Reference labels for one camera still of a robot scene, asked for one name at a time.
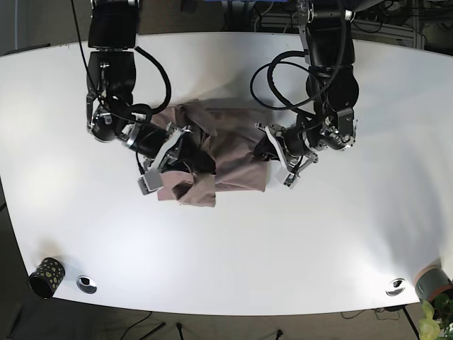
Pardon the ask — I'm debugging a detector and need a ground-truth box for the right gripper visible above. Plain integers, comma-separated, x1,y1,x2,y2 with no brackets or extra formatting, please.
134,125,216,196

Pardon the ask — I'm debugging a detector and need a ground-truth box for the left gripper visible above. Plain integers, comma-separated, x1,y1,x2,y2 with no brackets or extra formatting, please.
253,123,318,189

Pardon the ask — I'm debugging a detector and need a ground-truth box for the dusty pink T-shirt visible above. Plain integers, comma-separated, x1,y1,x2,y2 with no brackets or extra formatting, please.
151,101,272,208

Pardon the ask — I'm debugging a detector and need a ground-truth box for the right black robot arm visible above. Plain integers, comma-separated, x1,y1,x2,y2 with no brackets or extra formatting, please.
84,1,216,195

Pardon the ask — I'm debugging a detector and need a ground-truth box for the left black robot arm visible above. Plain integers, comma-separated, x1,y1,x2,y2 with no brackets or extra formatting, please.
253,1,359,188

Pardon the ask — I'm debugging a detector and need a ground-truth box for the left metal table grommet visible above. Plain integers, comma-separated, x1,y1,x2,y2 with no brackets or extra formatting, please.
76,276,97,295

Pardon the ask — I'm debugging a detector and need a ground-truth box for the metal table grommet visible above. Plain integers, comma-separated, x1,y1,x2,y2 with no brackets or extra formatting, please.
385,278,407,297
76,276,97,295

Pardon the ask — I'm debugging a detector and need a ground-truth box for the right metal table grommet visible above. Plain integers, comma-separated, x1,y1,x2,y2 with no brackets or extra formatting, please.
385,278,407,297

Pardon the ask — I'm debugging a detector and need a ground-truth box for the black floral cup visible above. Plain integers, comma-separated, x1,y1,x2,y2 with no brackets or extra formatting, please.
28,257,66,299

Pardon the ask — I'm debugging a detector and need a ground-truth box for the grey plant pot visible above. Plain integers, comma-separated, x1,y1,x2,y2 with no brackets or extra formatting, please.
414,266,452,302

